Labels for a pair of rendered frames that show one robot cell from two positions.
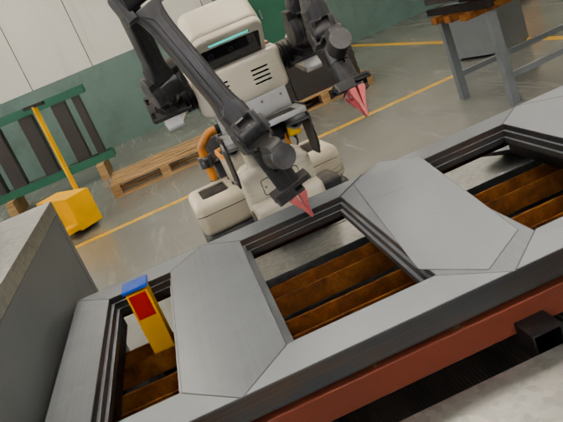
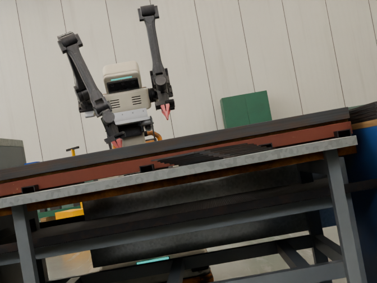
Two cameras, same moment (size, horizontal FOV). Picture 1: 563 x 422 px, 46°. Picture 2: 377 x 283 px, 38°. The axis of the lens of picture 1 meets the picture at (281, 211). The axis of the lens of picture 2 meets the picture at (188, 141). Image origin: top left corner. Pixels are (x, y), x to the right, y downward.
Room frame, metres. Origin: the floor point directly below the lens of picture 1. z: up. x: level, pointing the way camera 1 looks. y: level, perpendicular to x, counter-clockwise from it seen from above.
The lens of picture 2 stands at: (-1.15, -0.67, 0.77)
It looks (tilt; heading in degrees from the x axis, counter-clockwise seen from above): 2 degrees up; 6
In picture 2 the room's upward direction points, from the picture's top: 10 degrees counter-clockwise
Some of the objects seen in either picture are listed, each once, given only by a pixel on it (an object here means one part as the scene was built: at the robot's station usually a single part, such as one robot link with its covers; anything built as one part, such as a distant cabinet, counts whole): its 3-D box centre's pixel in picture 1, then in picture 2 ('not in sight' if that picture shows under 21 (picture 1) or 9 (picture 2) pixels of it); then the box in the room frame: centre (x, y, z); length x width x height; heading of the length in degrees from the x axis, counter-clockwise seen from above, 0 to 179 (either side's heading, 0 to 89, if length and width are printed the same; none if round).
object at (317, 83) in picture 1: (307, 78); not in sight; (7.68, -0.87, 0.28); 1.20 x 0.80 x 0.57; 100
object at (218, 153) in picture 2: not in sight; (213, 154); (0.71, -0.55, 0.77); 0.45 x 0.20 x 0.04; 95
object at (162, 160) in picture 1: (164, 163); not in sight; (7.31, 1.00, 0.07); 1.20 x 0.80 x 0.14; 95
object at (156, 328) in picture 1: (154, 324); not in sight; (1.42, 0.37, 0.78); 0.05 x 0.05 x 0.19; 5
